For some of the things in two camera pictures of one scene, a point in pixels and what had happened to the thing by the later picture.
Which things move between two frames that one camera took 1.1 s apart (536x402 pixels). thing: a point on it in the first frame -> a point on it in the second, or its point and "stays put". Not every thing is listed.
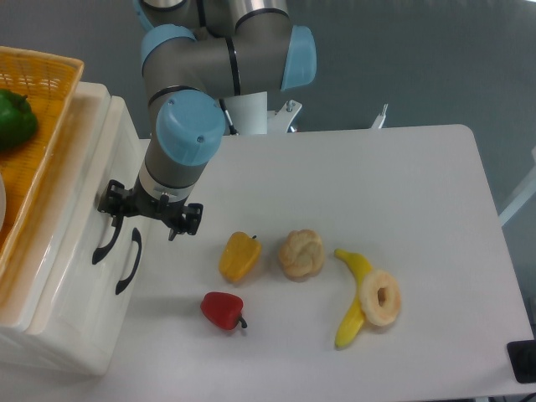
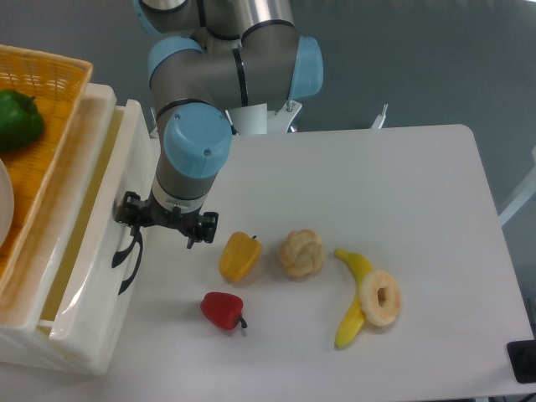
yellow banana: (353, 322) stays put
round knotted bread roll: (301, 255) stays put
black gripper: (167, 213) -> (133, 212)
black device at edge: (522, 355) stays put
